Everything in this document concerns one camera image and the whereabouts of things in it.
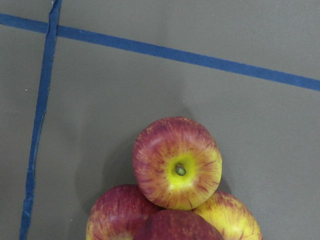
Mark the lone red yellow apple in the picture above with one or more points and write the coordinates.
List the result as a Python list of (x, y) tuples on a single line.
[(177, 225)]

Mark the front red apple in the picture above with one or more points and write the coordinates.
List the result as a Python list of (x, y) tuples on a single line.
[(119, 213)]

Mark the back yellow red apple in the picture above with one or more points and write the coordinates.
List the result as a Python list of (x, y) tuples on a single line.
[(177, 163)]

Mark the right yellow red apple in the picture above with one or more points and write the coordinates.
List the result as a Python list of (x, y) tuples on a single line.
[(230, 216)]

